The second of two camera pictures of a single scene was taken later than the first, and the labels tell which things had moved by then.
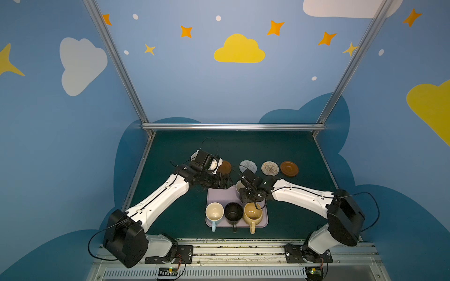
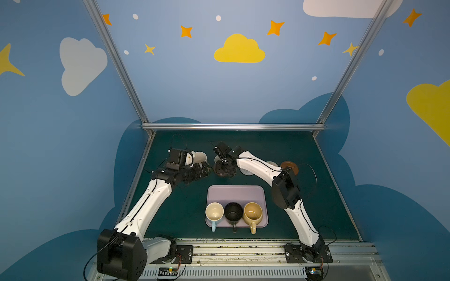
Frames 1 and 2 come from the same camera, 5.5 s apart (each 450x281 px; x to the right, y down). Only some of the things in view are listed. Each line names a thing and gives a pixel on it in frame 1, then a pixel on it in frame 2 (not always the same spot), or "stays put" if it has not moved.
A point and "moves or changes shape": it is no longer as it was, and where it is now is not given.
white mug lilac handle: [239, 185] moves or changes shape
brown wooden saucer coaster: [289, 168] stays put
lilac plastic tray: [228, 194] stays put
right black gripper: [246, 191] to [225, 163]
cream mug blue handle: [214, 212] stays put
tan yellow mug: [252, 215] stays put
